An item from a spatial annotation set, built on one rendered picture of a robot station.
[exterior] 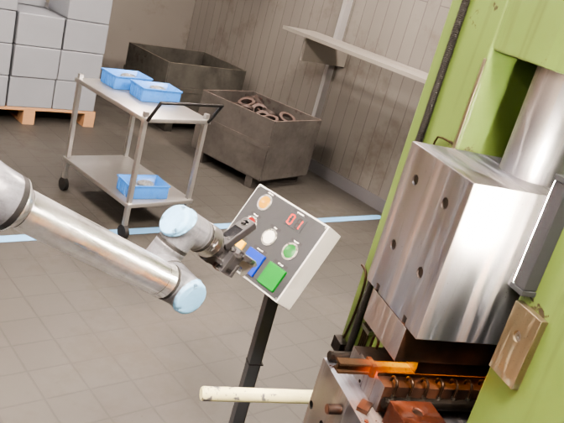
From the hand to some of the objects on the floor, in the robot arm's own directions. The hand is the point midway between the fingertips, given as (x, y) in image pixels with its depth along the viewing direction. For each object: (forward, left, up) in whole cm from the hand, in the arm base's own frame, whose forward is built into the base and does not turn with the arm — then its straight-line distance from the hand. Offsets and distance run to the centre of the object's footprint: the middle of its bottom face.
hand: (254, 262), depth 203 cm
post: (+21, +10, -107) cm, 109 cm away
